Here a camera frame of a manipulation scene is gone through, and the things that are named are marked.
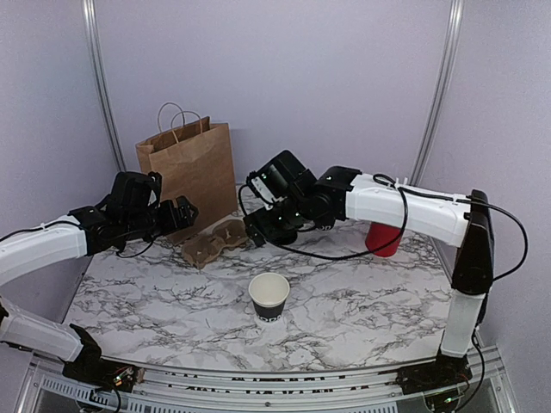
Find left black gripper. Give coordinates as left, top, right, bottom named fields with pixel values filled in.
left=122, top=195, right=199, bottom=243

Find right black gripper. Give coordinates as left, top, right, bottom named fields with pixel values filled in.
left=243, top=194, right=310, bottom=248

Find black paper coffee cup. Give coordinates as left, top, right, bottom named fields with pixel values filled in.
left=248, top=273, right=290, bottom=323

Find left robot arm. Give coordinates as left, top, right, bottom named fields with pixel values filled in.
left=1, top=172, right=199, bottom=392

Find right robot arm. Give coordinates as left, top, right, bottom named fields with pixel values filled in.
left=244, top=160, right=494, bottom=394

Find cardboard cup carrier tray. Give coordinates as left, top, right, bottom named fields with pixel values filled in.
left=181, top=219, right=248, bottom=269

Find brown paper bag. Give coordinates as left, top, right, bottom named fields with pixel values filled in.
left=135, top=109, right=238, bottom=245

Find stack of paper cups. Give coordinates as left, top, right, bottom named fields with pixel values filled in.
left=313, top=219, right=335, bottom=231

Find red cylindrical holder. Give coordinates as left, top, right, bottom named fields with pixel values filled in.
left=365, top=223, right=402, bottom=257

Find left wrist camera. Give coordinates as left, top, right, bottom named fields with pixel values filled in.
left=107, top=172, right=162, bottom=215

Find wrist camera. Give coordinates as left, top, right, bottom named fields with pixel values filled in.
left=246, top=150, right=312, bottom=205
left=107, top=172, right=162, bottom=215

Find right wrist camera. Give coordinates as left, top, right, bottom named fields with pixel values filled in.
left=246, top=150, right=312, bottom=205

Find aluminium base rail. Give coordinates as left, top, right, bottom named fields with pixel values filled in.
left=15, top=347, right=519, bottom=412

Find left aluminium frame post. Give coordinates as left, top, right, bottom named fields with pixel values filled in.
left=82, top=0, right=127, bottom=172

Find aluminium frame post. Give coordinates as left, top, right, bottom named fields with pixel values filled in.
left=82, top=0, right=127, bottom=172
left=410, top=0, right=465, bottom=186

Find right aluminium frame post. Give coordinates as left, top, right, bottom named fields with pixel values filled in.
left=410, top=0, right=465, bottom=186

